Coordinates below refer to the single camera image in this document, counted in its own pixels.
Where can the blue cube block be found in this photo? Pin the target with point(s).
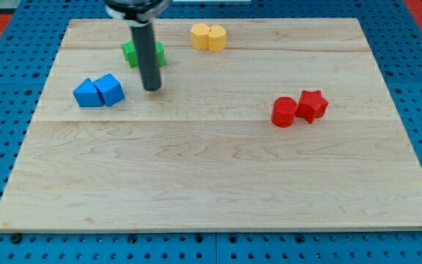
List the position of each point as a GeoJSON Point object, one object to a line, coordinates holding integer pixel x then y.
{"type": "Point", "coordinates": [110, 89]}

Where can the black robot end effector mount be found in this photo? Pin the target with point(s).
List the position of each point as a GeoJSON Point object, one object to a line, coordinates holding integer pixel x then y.
{"type": "Point", "coordinates": [136, 10]}

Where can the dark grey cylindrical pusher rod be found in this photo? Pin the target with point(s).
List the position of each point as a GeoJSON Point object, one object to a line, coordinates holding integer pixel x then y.
{"type": "Point", "coordinates": [147, 58]}

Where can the blue triangle block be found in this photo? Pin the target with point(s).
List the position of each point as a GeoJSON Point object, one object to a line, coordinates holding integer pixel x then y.
{"type": "Point", "coordinates": [86, 94]}

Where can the green block left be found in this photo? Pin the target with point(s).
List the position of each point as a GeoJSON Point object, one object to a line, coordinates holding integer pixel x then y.
{"type": "Point", "coordinates": [129, 53]}

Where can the wooden board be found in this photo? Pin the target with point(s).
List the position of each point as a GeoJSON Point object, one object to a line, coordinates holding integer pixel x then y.
{"type": "Point", "coordinates": [201, 154]}

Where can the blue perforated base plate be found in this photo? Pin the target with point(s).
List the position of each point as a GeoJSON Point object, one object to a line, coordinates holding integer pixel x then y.
{"type": "Point", "coordinates": [27, 51]}

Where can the red cylinder block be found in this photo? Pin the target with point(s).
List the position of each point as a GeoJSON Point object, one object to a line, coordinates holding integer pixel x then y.
{"type": "Point", "coordinates": [283, 114]}

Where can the yellow hexagon block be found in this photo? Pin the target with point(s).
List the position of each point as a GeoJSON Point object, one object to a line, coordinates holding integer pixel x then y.
{"type": "Point", "coordinates": [217, 38]}

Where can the yellow heart block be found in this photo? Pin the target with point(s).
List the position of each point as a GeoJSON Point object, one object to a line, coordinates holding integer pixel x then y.
{"type": "Point", "coordinates": [199, 36]}

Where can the green block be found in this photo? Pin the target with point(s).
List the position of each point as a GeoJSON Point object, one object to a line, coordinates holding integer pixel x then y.
{"type": "Point", "coordinates": [129, 53]}
{"type": "Point", "coordinates": [161, 54]}

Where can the red star block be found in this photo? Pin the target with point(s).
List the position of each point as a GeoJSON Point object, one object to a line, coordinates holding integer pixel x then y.
{"type": "Point", "coordinates": [311, 105]}

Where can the green block right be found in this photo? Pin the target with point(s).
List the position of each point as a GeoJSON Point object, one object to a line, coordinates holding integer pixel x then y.
{"type": "Point", "coordinates": [161, 54]}

